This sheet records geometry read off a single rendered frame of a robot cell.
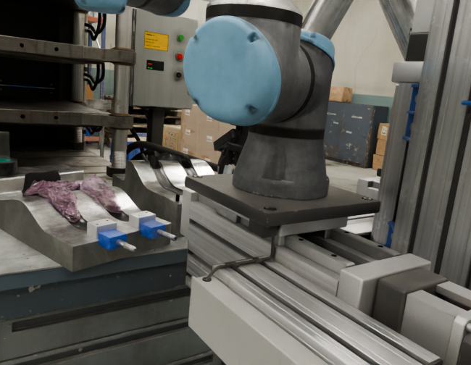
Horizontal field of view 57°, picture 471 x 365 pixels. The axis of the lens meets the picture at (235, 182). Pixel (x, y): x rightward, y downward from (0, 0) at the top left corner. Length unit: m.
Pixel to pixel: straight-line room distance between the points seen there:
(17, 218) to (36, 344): 0.28
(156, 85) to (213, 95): 1.48
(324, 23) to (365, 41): 7.96
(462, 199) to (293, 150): 0.23
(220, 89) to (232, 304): 0.24
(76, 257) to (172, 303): 0.36
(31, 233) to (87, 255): 0.17
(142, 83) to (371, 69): 7.12
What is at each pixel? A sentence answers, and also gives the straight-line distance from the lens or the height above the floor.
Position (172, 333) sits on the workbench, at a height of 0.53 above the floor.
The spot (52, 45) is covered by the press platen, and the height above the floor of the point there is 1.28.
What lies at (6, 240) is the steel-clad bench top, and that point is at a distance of 1.13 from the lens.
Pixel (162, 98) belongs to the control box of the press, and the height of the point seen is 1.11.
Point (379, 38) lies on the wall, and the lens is 8.78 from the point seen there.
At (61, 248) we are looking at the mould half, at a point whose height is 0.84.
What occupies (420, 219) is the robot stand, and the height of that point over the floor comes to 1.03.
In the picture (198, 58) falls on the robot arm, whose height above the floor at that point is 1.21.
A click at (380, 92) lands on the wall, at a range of 8.59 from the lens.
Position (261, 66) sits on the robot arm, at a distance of 0.47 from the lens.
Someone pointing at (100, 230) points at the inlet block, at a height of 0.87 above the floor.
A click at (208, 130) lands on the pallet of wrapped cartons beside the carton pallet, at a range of 5.48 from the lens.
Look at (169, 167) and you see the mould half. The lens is 1.39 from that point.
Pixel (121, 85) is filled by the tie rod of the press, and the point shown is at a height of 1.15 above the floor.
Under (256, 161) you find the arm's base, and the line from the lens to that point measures 0.63.
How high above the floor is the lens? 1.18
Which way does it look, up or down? 12 degrees down
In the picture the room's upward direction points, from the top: 5 degrees clockwise
